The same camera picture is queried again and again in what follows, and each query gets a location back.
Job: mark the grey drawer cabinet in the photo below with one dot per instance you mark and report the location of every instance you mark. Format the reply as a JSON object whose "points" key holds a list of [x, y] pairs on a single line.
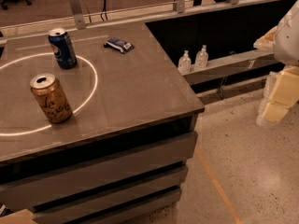
{"points": [[88, 173]]}

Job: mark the gold la croix can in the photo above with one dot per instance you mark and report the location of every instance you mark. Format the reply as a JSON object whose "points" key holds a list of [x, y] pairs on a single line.
{"points": [[50, 96]]}

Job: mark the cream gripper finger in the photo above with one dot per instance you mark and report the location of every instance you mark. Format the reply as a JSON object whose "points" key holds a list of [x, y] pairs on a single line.
{"points": [[280, 94], [266, 42]]}

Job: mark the left clear sanitizer bottle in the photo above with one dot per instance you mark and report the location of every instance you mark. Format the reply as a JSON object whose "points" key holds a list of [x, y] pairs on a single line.
{"points": [[184, 63]]}

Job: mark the metal railing post left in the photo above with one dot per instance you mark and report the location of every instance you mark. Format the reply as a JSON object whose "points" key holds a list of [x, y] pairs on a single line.
{"points": [[77, 14]]}

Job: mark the clear sanitizer bottle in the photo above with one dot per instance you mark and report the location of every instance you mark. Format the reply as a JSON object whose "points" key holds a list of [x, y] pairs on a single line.
{"points": [[201, 57], [184, 63]]}

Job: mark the blue rxbar blueberry wrapper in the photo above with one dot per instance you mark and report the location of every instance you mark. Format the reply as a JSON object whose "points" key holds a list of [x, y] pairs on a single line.
{"points": [[122, 46]]}

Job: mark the blue pepsi can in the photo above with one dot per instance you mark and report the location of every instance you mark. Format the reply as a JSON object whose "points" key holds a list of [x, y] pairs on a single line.
{"points": [[62, 48]]}

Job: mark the right clear sanitizer bottle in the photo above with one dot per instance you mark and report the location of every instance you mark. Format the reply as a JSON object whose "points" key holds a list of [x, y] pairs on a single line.
{"points": [[201, 57]]}

